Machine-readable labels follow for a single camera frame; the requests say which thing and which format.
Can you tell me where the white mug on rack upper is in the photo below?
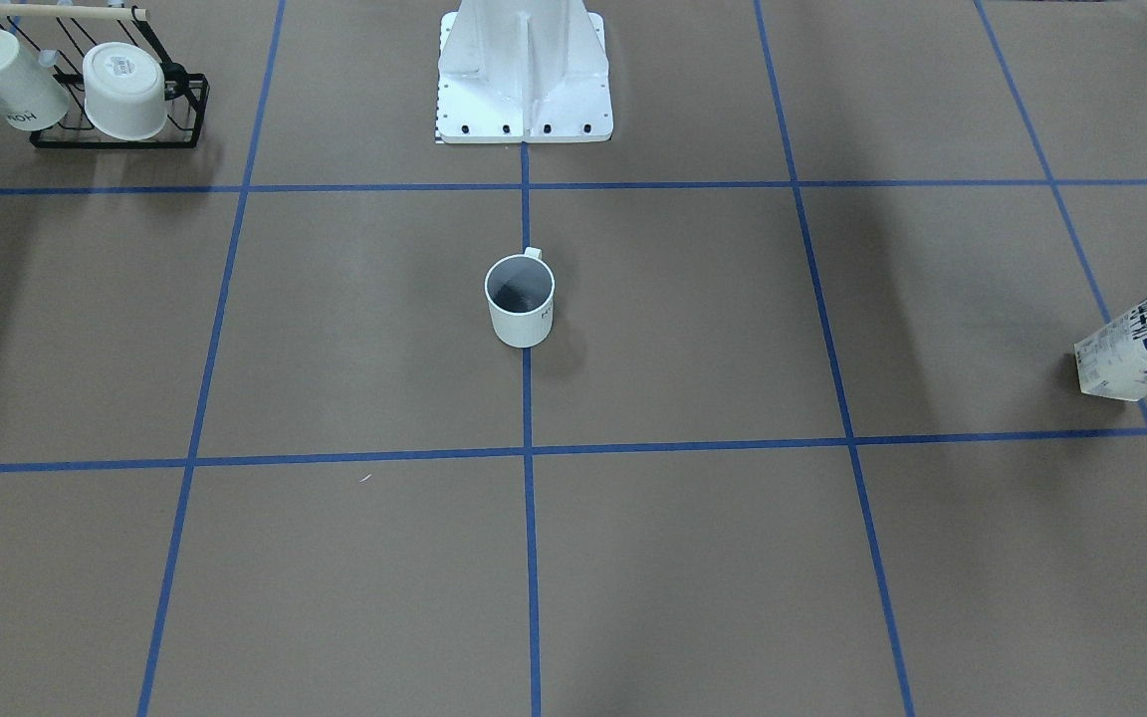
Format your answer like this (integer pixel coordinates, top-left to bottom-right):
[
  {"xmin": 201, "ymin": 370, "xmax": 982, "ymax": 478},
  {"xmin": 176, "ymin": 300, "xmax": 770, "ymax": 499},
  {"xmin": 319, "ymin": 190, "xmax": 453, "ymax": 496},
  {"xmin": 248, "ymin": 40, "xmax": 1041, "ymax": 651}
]
[{"xmin": 0, "ymin": 29, "xmax": 70, "ymax": 132}]

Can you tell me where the black wire mug rack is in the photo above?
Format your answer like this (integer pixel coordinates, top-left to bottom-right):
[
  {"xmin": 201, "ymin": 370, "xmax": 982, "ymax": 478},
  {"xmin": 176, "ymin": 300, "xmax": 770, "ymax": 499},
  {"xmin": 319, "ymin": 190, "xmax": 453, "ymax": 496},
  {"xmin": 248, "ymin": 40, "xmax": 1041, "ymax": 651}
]
[{"xmin": 0, "ymin": 1, "xmax": 210, "ymax": 149}]

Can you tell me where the white mug grey inside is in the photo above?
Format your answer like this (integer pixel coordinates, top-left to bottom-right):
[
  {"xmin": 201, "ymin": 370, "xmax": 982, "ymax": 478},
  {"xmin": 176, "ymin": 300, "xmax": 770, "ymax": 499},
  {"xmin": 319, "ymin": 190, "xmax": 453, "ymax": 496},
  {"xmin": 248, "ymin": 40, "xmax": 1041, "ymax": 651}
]
[{"xmin": 484, "ymin": 248, "xmax": 557, "ymax": 350}]

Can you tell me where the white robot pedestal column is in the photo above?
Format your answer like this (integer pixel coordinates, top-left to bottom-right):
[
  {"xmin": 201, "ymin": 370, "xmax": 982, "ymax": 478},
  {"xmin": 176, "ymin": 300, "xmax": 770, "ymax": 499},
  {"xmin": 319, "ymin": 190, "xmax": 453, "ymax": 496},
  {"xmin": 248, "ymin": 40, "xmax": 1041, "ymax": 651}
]
[{"xmin": 434, "ymin": 1, "xmax": 614, "ymax": 145}]

